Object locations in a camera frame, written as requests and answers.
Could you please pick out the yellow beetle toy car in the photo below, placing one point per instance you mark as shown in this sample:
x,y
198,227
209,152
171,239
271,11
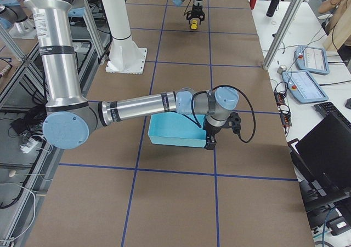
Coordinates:
x,y
193,24

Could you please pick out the light blue plastic bin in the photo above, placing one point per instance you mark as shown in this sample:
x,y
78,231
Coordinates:
x,y
175,130

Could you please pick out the black water bottle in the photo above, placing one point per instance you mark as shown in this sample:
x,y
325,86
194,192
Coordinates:
x,y
272,8

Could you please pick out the orange black electronics board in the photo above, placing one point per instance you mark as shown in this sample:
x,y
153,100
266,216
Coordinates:
x,y
284,110

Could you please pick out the small silver metal cylinder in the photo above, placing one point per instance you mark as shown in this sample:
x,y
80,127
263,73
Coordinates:
x,y
281,69

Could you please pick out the lower blue teach pendant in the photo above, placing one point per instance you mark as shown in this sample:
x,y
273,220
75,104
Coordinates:
x,y
304,87

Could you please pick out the blue teach pendant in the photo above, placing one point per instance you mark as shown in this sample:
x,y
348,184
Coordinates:
x,y
304,87
312,59

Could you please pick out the black laptop computer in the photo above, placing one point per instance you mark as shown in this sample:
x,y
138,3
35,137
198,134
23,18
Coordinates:
x,y
323,155

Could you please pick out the black keyboard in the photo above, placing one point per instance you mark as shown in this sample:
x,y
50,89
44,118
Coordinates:
x,y
325,108

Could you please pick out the upper blue teach pendant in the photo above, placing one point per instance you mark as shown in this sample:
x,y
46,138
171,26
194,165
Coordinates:
x,y
312,59

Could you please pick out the person in beige clothes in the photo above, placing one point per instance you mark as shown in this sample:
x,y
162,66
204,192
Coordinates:
x,y
337,7

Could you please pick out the white power strip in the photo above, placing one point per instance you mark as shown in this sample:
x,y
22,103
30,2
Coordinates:
x,y
29,146

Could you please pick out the black power adapter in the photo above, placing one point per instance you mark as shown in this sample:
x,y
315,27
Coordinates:
x,y
18,126

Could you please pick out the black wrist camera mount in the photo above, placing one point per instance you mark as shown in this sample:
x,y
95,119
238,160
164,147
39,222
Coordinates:
x,y
234,122

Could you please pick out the white camera stand post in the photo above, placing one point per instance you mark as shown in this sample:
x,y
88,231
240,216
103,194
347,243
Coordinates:
x,y
125,56

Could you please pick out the aluminium frame post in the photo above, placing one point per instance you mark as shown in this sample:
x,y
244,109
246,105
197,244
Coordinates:
x,y
282,30

